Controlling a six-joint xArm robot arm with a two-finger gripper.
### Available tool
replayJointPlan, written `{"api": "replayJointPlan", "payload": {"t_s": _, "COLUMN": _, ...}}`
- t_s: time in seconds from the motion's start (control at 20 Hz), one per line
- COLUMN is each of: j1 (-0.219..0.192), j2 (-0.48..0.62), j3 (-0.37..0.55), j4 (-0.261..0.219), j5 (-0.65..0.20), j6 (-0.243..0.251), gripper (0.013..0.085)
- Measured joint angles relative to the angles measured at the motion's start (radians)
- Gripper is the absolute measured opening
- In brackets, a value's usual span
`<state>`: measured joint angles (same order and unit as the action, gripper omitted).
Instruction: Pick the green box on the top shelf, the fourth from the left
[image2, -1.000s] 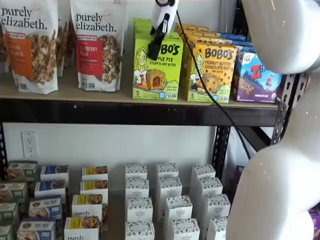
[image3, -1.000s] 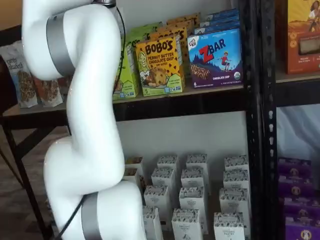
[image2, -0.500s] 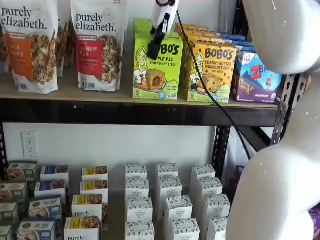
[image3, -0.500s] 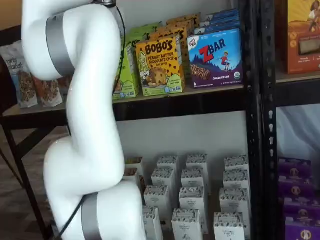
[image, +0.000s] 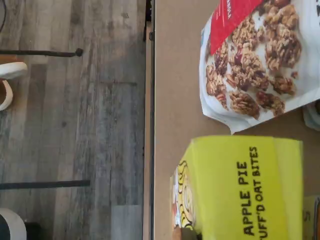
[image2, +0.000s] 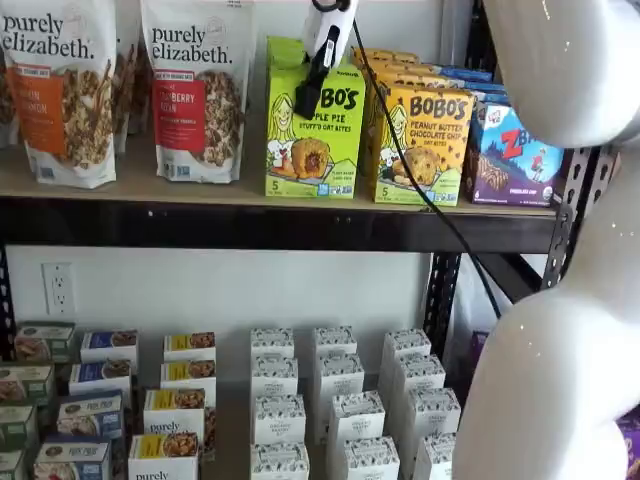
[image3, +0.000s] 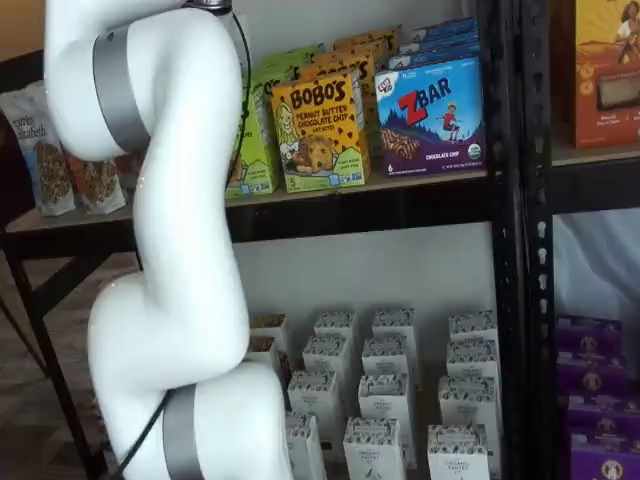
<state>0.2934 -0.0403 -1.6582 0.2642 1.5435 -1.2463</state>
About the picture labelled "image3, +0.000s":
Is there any green Bobo's apple pie box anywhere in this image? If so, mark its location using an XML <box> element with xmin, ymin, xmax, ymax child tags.
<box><xmin>262</xmin><ymin>43</ymin><xmax>325</xmax><ymax>60</ymax></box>
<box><xmin>252</xmin><ymin>63</ymin><xmax>301</xmax><ymax>91</ymax></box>
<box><xmin>223</xmin><ymin>74</ymin><xmax>280</xmax><ymax>197</ymax></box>
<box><xmin>257</xmin><ymin>53</ymin><xmax>307</xmax><ymax>76</ymax></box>

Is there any blue Zbar box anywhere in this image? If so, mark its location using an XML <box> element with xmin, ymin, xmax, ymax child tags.
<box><xmin>388</xmin><ymin>42</ymin><xmax>482</xmax><ymax>69</ymax></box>
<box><xmin>398</xmin><ymin>29</ymin><xmax>481</xmax><ymax>54</ymax></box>
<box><xmin>410</xmin><ymin>17</ymin><xmax>479</xmax><ymax>41</ymax></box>
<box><xmin>373</xmin><ymin>55</ymin><xmax>487</xmax><ymax>177</ymax></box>

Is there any red label granola bag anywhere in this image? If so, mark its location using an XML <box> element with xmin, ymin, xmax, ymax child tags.
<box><xmin>115</xmin><ymin>152</ymin><xmax>147</xmax><ymax>190</ymax></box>

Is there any purple snack box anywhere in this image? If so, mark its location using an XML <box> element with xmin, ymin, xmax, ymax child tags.
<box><xmin>564</xmin><ymin>393</ymin><xmax>640</xmax><ymax>435</ymax></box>
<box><xmin>554</xmin><ymin>313</ymin><xmax>625</xmax><ymax>354</ymax></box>
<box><xmin>554</xmin><ymin>351</ymin><xmax>632</xmax><ymax>397</ymax></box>
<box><xmin>568</xmin><ymin>432</ymin><xmax>640</xmax><ymax>480</ymax></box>

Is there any yellow Bobo's peanut butter box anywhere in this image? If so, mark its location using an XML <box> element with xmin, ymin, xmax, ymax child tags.
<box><xmin>319</xmin><ymin>35</ymin><xmax>399</xmax><ymax>66</ymax></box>
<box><xmin>332</xmin><ymin>23</ymin><xmax>404</xmax><ymax>49</ymax></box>
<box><xmin>302</xmin><ymin>49</ymin><xmax>379</xmax><ymax>101</ymax></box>
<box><xmin>270</xmin><ymin>68</ymin><xmax>373</xmax><ymax>195</ymax></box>

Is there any orange label granola bag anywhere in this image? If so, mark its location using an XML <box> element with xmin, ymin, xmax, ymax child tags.
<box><xmin>63</xmin><ymin>149</ymin><xmax>127</xmax><ymax>215</ymax></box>

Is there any white patterned carton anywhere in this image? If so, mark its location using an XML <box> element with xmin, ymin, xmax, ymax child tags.
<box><xmin>301</xmin><ymin>334</ymin><xmax>351</xmax><ymax>375</ymax></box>
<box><xmin>447</xmin><ymin>309</ymin><xmax>499</xmax><ymax>346</ymax></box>
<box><xmin>426</xmin><ymin>423</ymin><xmax>490</xmax><ymax>480</ymax></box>
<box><xmin>282</xmin><ymin>412</ymin><xmax>329</xmax><ymax>480</ymax></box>
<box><xmin>342</xmin><ymin>416</ymin><xmax>402</xmax><ymax>480</ymax></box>
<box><xmin>312</xmin><ymin>311</ymin><xmax>357</xmax><ymax>341</ymax></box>
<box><xmin>287</xmin><ymin>369</ymin><xmax>338</xmax><ymax>417</ymax></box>
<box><xmin>361</xmin><ymin>336</ymin><xmax>417</xmax><ymax>377</ymax></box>
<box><xmin>357</xmin><ymin>373</ymin><xmax>412</xmax><ymax>426</ymax></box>
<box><xmin>444</xmin><ymin>339</ymin><xmax>500</xmax><ymax>380</ymax></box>
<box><xmin>437</xmin><ymin>374</ymin><xmax>502</xmax><ymax>431</ymax></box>
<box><xmin>371</xmin><ymin>308</ymin><xmax>417</xmax><ymax>342</ymax></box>

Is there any white purely elizabeth granola bag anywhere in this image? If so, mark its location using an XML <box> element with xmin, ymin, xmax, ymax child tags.
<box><xmin>0</xmin><ymin>82</ymin><xmax>77</xmax><ymax>217</ymax></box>

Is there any white plastic sheet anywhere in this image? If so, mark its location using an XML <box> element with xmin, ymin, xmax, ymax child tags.
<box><xmin>551</xmin><ymin>213</ymin><xmax>640</xmax><ymax>321</ymax></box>

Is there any orange box with woman picture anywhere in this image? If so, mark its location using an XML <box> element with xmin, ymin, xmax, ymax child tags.
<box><xmin>549</xmin><ymin>0</ymin><xmax>640</xmax><ymax>150</ymax></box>

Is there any yellow label purely elizabeth box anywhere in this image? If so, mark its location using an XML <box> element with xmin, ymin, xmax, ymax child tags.
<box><xmin>248</xmin><ymin>313</ymin><xmax>290</xmax><ymax>349</ymax></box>
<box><xmin>243</xmin><ymin>335</ymin><xmax>279</xmax><ymax>374</ymax></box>

